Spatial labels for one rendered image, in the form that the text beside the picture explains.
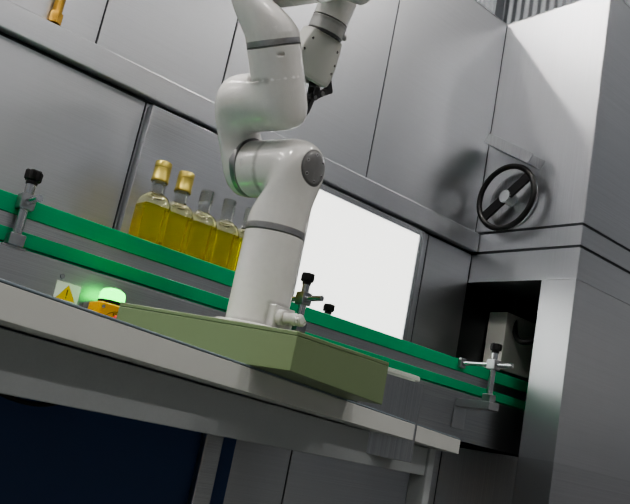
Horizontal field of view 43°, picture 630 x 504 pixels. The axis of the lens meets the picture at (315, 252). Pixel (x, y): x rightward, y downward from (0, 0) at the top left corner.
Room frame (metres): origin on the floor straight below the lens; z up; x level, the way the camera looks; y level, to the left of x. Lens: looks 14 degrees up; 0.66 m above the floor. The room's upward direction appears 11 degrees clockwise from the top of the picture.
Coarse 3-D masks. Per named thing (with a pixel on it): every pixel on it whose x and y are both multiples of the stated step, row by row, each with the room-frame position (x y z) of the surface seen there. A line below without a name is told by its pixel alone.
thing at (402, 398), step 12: (396, 384) 1.58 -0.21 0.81; (408, 384) 1.60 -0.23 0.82; (420, 384) 1.62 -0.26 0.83; (384, 396) 1.57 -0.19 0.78; (396, 396) 1.59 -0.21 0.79; (408, 396) 1.61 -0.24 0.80; (420, 396) 1.63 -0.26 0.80; (384, 408) 1.57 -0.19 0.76; (396, 408) 1.59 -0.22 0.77; (408, 408) 1.61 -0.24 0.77; (408, 420) 1.61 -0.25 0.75
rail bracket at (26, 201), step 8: (24, 176) 1.28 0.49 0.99; (32, 176) 1.27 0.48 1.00; (40, 176) 1.28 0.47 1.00; (32, 184) 1.28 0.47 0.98; (24, 192) 1.27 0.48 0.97; (32, 192) 1.28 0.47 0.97; (16, 200) 1.29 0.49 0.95; (24, 200) 1.27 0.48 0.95; (32, 200) 1.25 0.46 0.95; (40, 200) 1.24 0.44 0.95; (16, 208) 1.29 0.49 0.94; (24, 208) 1.28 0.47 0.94; (32, 208) 1.28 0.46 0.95; (16, 216) 1.28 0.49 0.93; (24, 216) 1.28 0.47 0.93; (16, 224) 1.28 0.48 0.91; (24, 224) 1.29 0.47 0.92; (8, 232) 1.28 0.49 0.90; (16, 232) 1.28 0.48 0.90; (8, 240) 1.27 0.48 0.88; (16, 240) 1.28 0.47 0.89; (24, 240) 1.28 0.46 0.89; (16, 248) 1.29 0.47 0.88
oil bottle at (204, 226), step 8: (200, 216) 1.62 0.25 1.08; (208, 216) 1.64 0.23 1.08; (192, 224) 1.62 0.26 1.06; (200, 224) 1.62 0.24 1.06; (208, 224) 1.63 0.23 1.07; (216, 224) 1.65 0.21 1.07; (192, 232) 1.62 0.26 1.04; (200, 232) 1.63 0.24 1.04; (208, 232) 1.64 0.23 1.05; (192, 240) 1.62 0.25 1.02; (200, 240) 1.63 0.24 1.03; (208, 240) 1.64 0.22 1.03; (192, 248) 1.62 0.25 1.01; (200, 248) 1.63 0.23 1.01; (208, 248) 1.64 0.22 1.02; (192, 256) 1.62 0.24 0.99; (200, 256) 1.63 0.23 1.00; (208, 256) 1.65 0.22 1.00
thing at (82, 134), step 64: (0, 0) 1.46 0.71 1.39; (128, 0) 1.64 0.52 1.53; (192, 0) 1.73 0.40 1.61; (384, 0) 2.08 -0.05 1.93; (448, 0) 2.23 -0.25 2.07; (0, 64) 1.50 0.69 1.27; (64, 64) 1.58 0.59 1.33; (128, 64) 1.64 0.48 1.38; (192, 64) 1.75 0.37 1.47; (384, 64) 2.10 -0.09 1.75; (448, 64) 2.26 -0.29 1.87; (0, 128) 1.53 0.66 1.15; (64, 128) 1.60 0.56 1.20; (128, 128) 1.68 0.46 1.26; (320, 128) 2.00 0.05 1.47; (384, 128) 2.13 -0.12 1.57; (448, 128) 2.29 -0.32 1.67; (64, 192) 1.62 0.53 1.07; (384, 192) 2.13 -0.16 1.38; (448, 192) 2.31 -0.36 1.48; (448, 256) 2.34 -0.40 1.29; (448, 320) 2.37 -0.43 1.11
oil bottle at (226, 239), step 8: (224, 224) 1.66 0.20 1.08; (232, 224) 1.67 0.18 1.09; (216, 232) 1.66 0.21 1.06; (224, 232) 1.66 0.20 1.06; (232, 232) 1.67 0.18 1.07; (216, 240) 1.65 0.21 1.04; (224, 240) 1.66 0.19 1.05; (232, 240) 1.67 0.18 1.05; (216, 248) 1.65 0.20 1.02; (224, 248) 1.66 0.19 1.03; (232, 248) 1.68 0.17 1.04; (216, 256) 1.66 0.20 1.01; (224, 256) 1.67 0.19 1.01; (232, 256) 1.68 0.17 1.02; (216, 264) 1.66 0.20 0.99; (224, 264) 1.67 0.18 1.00; (232, 264) 1.68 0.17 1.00
